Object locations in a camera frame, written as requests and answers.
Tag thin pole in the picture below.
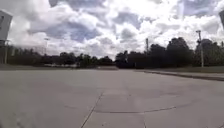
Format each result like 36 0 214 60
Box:
145 37 150 54

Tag light pole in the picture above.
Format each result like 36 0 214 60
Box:
43 37 50 56

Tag row of dark trees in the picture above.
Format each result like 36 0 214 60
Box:
0 36 224 70

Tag concrete kerb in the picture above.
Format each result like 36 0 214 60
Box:
134 69 224 82

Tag tall utility pole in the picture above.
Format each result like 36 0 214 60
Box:
195 29 205 69

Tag grey concrete pavement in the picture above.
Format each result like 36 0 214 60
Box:
0 68 224 128

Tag grass strip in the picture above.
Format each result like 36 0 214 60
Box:
146 65 224 74

